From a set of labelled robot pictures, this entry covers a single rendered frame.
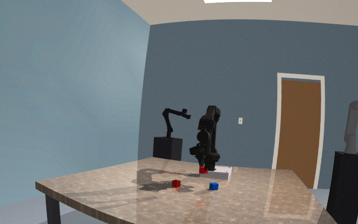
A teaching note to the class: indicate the red cube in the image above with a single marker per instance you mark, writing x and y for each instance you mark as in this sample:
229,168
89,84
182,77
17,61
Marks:
202,170
176,183

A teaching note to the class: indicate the blue cube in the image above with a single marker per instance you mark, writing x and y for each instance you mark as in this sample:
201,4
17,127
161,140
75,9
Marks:
213,186

